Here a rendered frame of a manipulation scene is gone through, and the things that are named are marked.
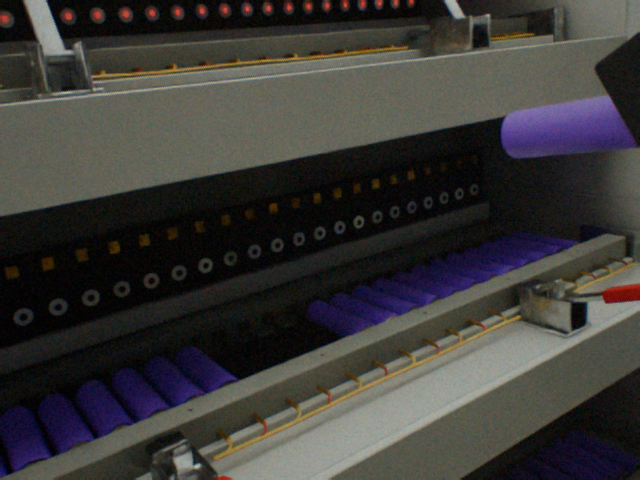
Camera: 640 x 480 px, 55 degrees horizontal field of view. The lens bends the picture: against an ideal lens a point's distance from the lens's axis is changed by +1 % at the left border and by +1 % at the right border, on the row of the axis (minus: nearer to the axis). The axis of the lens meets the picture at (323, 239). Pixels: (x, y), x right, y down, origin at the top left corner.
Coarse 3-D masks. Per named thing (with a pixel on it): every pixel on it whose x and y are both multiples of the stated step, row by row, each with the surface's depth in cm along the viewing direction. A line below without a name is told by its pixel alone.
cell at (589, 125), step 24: (528, 120) 22; (552, 120) 21; (576, 120) 21; (600, 120) 20; (504, 144) 23; (528, 144) 22; (552, 144) 22; (576, 144) 21; (600, 144) 20; (624, 144) 20
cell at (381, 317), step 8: (336, 296) 46; (344, 296) 45; (336, 304) 45; (344, 304) 44; (352, 304) 44; (360, 304) 44; (368, 304) 43; (352, 312) 44; (360, 312) 43; (368, 312) 42; (376, 312) 42; (384, 312) 42; (368, 320) 42; (376, 320) 41; (384, 320) 41
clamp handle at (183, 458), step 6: (186, 450) 26; (174, 456) 26; (180, 456) 26; (186, 456) 26; (174, 462) 26; (180, 462) 26; (186, 462) 27; (192, 462) 27; (174, 468) 27; (180, 468) 26; (186, 468) 27; (192, 468) 27; (180, 474) 27; (186, 474) 26; (192, 474) 26; (198, 474) 26; (204, 474) 26
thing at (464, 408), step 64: (512, 192) 62; (320, 256) 50; (128, 320) 42; (384, 384) 36; (448, 384) 35; (512, 384) 36; (576, 384) 39; (256, 448) 31; (320, 448) 31; (384, 448) 30; (448, 448) 33
